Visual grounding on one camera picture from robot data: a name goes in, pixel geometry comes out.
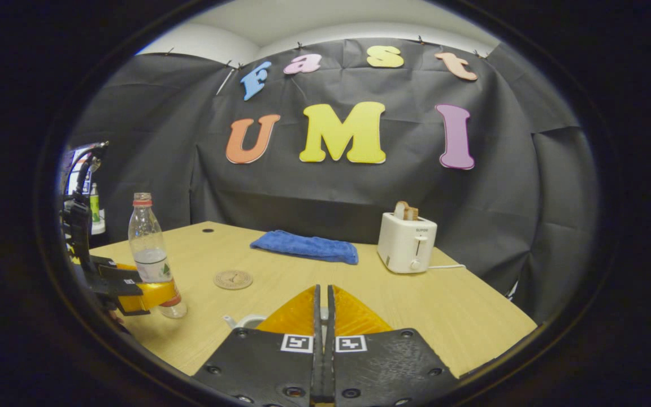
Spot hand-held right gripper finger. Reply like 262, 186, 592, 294
325, 284, 460, 407
192, 284, 324, 407

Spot clear plastic water bottle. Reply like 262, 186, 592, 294
128, 192, 188, 319

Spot white ceramic teacup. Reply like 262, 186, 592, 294
223, 314, 267, 330

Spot round wooden coaster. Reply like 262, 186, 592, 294
214, 270, 254, 291

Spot blue towel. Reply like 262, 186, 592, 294
250, 230, 359, 265

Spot white toaster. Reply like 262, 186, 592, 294
377, 213, 438, 274

